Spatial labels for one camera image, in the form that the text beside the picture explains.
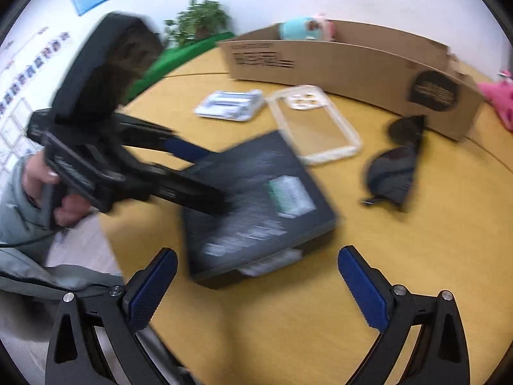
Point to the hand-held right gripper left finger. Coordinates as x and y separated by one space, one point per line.
154 288

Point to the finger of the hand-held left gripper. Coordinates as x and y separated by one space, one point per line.
188 149
192 194

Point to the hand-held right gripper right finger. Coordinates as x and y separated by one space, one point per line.
362 288

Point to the black box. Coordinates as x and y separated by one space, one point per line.
256 208

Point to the person's left forearm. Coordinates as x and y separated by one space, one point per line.
16 218

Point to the wooden desktop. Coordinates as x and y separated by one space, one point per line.
280 329

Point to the person's left hand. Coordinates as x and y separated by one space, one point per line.
36 176

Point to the white battery pack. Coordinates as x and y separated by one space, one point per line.
230 105

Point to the green chair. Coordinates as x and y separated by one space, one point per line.
168 62

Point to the person's grey jacket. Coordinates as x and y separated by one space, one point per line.
44 284

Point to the black sunglasses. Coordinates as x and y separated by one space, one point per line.
390 172

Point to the clear phone case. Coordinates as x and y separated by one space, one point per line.
314 128

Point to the potted green plant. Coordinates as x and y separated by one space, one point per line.
200 20

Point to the teal and pink plush toy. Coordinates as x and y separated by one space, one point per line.
302 28

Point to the long cardboard box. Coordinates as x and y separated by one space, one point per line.
340 64

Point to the grid of white wall frames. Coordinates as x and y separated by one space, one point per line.
14 136

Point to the row of small wall pictures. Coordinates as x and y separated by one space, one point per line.
28 72

